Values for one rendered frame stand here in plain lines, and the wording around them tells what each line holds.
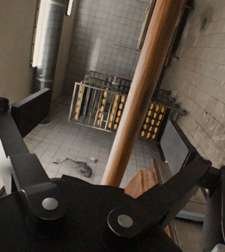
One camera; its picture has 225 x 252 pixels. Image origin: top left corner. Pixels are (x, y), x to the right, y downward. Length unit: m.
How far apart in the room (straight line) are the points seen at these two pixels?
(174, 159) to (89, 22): 5.18
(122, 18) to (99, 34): 0.71
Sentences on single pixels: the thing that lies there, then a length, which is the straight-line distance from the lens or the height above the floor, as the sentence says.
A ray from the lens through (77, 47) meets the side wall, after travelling 5.33.
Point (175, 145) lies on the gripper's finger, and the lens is 0.18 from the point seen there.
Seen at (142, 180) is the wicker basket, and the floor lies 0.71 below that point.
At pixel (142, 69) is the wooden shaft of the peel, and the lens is 0.24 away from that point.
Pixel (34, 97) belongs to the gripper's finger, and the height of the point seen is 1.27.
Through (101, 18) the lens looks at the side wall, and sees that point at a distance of 5.27.
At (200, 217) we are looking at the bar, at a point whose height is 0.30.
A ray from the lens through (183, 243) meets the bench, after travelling 1.53.
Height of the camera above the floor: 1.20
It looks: 3 degrees down
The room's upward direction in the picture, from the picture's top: 76 degrees counter-clockwise
